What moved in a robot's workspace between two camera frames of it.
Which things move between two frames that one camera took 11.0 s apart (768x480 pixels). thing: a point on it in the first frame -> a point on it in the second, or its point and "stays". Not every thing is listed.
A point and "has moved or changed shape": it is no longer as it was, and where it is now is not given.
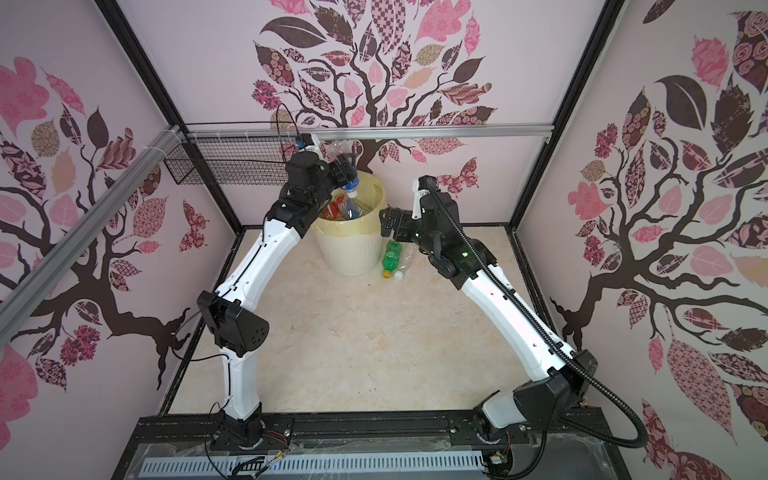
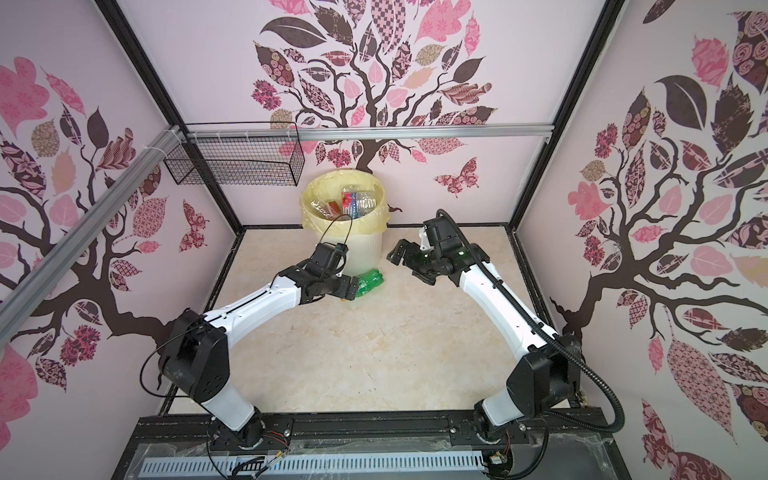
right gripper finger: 399,221 -> 397,252
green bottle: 390,258 has moved or changed shape
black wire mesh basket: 233,160 stays
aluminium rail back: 364,129 stays
